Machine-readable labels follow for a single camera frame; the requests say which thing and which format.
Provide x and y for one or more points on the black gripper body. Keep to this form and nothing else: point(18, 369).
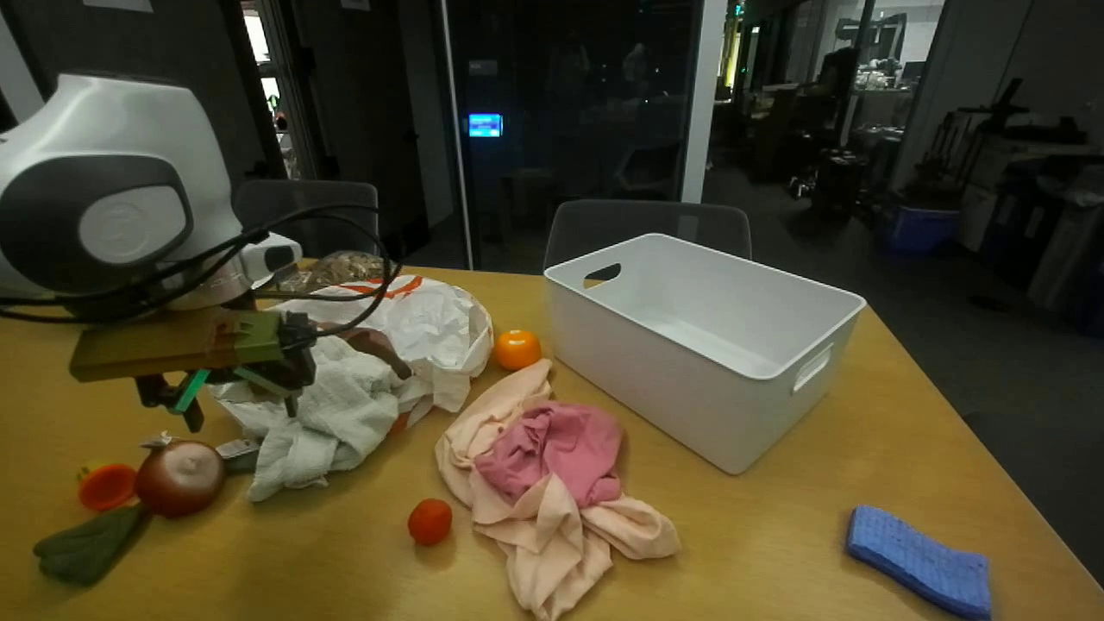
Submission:
point(155, 389)

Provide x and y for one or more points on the white towel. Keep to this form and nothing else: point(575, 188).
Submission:
point(323, 417)

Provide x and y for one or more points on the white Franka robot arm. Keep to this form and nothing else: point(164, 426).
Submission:
point(116, 151)

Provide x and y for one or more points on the red tomato toy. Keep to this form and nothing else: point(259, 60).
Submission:
point(107, 487)

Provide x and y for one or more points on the small green white-labelled packet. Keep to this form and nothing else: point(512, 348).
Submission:
point(237, 450)

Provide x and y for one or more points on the red apple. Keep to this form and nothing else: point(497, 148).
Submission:
point(182, 478)

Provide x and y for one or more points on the clear bag of rubber bands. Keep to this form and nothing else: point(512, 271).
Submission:
point(331, 273)

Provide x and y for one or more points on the small red tomato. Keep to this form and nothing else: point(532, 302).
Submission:
point(428, 524)

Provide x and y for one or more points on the white plastic shopping bag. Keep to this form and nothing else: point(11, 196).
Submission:
point(443, 328)

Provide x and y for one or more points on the orange tangerine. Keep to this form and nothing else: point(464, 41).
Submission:
point(517, 351)

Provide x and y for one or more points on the magenta pink cloth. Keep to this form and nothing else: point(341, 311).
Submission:
point(553, 453)

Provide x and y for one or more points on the pink meat package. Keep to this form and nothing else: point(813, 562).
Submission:
point(553, 553)

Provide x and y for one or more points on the small blue lit screen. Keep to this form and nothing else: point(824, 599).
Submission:
point(485, 125)

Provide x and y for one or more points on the white plastic storage bin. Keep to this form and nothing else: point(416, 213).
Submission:
point(690, 369)

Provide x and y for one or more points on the blue sponge cloth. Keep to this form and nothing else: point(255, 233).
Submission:
point(918, 562)

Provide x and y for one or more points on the tan wrist camera bar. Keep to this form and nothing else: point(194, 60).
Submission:
point(161, 343)

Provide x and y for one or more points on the white window frame post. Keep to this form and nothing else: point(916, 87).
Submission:
point(700, 104)

